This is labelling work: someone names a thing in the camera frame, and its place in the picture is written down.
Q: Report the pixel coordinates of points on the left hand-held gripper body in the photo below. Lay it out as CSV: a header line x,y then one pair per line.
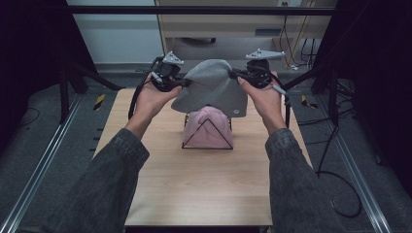
x,y
166,73

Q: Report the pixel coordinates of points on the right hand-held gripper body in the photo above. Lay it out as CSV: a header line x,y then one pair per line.
x,y
259,69

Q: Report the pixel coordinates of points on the grey knit beanie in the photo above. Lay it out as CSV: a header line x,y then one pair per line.
x,y
210,87

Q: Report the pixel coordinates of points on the pink fleece beanie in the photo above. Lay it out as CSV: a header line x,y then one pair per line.
x,y
209,126

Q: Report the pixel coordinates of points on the person's left hand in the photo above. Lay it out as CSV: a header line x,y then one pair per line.
x,y
152,100

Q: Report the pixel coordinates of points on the person's right hand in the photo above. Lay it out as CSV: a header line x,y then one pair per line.
x,y
265,103

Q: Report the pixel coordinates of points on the light wooden desk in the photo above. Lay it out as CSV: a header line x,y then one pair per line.
x,y
226,24

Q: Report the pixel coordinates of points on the white cabinet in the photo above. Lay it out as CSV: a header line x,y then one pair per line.
x,y
120,39

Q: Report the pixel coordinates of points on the black curtain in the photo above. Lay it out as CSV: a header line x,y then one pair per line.
x,y
379,64
32,48

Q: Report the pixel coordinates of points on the small grey tab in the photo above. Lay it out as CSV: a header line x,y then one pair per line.
x,y
334,204

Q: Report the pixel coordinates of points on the black horizontal frame bar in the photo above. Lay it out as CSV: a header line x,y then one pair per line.
x,y
129,10

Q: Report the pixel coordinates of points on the black frame leg with strut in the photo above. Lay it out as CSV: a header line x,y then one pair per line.
x,y
64,97
333,97

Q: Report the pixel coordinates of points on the aluminium floor rail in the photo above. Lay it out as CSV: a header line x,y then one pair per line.
x,y
39,168
353,161

